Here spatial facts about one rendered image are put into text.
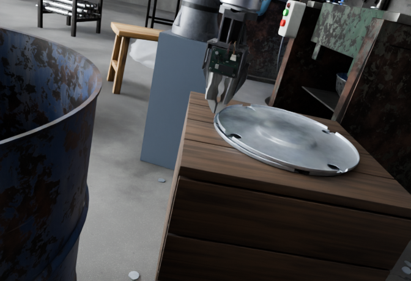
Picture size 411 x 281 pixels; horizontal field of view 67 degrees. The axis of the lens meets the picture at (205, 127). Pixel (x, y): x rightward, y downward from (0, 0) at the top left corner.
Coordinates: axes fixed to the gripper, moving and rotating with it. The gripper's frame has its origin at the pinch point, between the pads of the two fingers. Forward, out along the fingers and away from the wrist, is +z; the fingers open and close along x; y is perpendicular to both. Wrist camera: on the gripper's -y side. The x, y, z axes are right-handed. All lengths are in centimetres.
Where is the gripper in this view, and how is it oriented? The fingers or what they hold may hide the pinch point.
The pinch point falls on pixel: (216, 106)
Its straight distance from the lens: 67.2
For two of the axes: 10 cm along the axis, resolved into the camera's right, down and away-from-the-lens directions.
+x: 9.5, 2.9, -1.4
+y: -2.4, 3.4, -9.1
